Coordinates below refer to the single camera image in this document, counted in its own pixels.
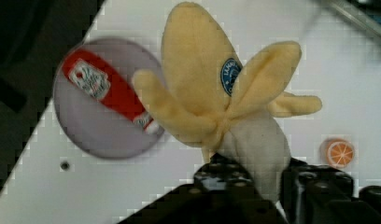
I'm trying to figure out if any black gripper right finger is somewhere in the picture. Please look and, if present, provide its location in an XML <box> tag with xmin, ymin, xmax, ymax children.
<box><xmin>280</xmin><ymin>158</ymin><xmax>354</xmax><ymax>224</ymax></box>

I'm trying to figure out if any grey round plate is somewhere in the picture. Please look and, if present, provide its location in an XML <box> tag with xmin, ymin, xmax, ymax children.
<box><xmin>53</xmin><ymin>37</ymin><xmax>163</xmax><ymax>160</ymax></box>

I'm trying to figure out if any yellow plush peeled banana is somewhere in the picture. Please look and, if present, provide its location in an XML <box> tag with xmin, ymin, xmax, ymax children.
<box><xmin>133</xmin><ymin>2</ymin><xmax>322</xmax><ymax>202</ymax></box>

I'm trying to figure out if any red ketchup bottle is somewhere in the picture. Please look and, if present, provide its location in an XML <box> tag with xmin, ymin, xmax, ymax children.
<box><xmin>62</xmin><ymin>49</ymin><xmax>160</xmax><ymax>134</ymax></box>

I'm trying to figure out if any orange slice toy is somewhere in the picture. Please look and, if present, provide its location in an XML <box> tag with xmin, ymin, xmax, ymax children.
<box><xmin>321</xmin><ymin>138</ymin><xmax>356</xmax><ymax>169</ymax></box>

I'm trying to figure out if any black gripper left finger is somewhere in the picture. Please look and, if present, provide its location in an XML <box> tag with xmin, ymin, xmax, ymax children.
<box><xmin>192</xmin><ymin>153</ymin><xmax>258</xmax><ymax>198</ymax></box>

